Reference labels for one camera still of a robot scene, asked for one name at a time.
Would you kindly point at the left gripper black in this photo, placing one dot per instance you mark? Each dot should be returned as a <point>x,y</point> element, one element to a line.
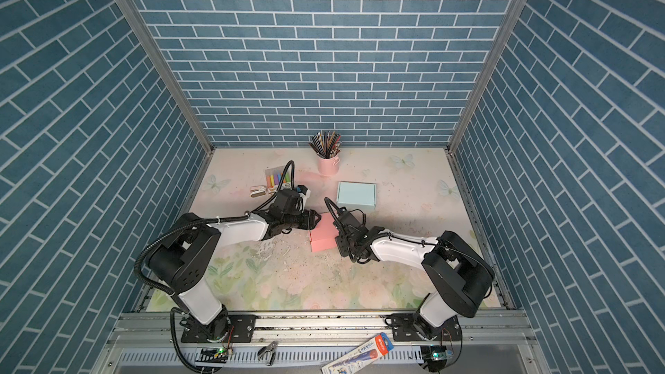
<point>309,219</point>

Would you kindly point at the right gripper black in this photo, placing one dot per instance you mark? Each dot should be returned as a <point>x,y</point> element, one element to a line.
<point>342,248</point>

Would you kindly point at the pink paper box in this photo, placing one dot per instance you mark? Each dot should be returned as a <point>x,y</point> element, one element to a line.
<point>322,237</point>

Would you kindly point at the light blue paper box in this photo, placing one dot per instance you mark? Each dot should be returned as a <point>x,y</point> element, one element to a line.
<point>352,195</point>

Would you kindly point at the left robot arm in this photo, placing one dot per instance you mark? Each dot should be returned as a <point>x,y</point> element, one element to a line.
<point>177,261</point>

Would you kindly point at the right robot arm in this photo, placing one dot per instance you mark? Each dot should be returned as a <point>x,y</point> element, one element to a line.
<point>462,279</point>

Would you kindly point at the small white eraser box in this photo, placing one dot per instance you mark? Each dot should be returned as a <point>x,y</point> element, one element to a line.
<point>258,191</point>

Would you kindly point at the pink metal pencil cup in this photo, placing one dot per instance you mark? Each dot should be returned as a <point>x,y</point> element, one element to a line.
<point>328,167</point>

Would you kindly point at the clear highlighter marker pack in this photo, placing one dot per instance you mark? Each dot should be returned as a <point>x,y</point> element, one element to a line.
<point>277,175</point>

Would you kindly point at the bundle of coloured pencils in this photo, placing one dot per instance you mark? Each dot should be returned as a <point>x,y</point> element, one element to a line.
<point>326,144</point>

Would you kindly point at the red blue pen package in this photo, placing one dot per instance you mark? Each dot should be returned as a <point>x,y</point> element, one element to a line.
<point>357,359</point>

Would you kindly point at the black metal clip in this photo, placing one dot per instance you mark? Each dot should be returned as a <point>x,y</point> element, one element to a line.
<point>267,354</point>

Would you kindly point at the round black device green light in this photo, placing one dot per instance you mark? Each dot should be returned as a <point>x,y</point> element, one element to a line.
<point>435,358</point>

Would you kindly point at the small green circuit board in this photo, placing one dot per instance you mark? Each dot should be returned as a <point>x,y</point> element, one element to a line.
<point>212,356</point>

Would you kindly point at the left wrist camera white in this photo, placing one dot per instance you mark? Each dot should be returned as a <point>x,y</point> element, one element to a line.
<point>303,191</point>

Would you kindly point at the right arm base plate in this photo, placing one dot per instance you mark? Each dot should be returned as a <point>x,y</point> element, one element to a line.
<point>407,327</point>

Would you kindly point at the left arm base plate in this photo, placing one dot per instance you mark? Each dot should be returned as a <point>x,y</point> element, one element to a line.
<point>224,329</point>

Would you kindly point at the aluminium mounting rail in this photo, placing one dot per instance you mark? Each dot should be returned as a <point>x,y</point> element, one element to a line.
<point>495,341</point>

